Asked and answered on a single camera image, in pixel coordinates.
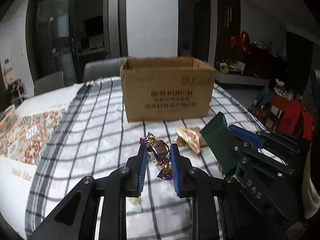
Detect small green jelly cup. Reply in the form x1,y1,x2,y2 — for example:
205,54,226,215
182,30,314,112
127,197,142,205

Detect grey chair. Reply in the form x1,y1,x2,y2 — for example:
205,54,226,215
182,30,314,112
34,71,65,96
83,57,127,82

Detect brown cardboard box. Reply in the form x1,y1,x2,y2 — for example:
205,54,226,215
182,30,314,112
120,57,216,122

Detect dark green snack packet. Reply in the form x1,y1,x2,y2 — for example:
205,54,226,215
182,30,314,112
200,112,239,177

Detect purple gold candy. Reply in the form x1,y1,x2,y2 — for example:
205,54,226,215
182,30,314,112
139,132,173,180

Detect beige red snack packet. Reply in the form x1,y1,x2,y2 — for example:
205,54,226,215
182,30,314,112
176,127,207,155

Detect red box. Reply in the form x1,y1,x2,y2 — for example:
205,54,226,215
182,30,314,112
252,95,313,140

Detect plaid white grey tablecloth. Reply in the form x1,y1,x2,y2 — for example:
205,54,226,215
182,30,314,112
25,77,263,239

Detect plastic container with fruit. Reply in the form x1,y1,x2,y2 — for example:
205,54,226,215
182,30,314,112
0,105,18,137

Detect floral patterned mat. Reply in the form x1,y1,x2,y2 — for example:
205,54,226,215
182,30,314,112
1,110,65,165

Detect red balloons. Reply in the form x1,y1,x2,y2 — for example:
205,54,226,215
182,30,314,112
229,31,251,54

